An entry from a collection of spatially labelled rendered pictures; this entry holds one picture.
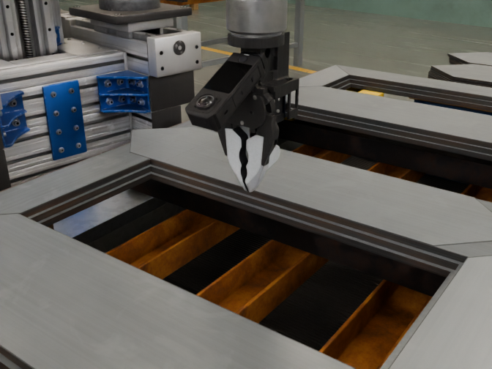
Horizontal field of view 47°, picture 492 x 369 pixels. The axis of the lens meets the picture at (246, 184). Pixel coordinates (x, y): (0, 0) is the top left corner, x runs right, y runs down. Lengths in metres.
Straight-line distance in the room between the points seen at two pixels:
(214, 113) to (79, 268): 0.25
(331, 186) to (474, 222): 0.22
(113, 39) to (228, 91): 0.84
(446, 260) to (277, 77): 0.32
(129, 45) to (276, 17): 0.77
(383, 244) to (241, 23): 0.35
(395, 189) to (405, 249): 0.16
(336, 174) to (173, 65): 0.57
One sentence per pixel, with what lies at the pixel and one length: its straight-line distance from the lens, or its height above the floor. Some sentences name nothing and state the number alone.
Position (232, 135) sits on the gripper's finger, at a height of 0.97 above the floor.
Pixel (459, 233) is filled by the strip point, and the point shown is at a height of 0.85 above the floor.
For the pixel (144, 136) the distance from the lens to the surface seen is 1.15.
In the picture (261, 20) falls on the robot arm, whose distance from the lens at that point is 0.69.
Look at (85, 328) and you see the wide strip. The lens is 0.63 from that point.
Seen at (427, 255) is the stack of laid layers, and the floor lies 0.83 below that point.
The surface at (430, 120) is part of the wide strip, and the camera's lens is 1.29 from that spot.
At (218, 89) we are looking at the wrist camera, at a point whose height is 1.05.
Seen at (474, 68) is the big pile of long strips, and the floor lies 0.85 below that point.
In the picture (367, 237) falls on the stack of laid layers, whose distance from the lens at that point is 0.81.
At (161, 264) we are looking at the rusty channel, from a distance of 0.98.
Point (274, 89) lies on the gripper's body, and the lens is 0.72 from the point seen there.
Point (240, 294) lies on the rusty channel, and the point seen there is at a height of 0.68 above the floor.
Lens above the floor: 1.23
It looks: 24 degrees down
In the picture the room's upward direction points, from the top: straight up
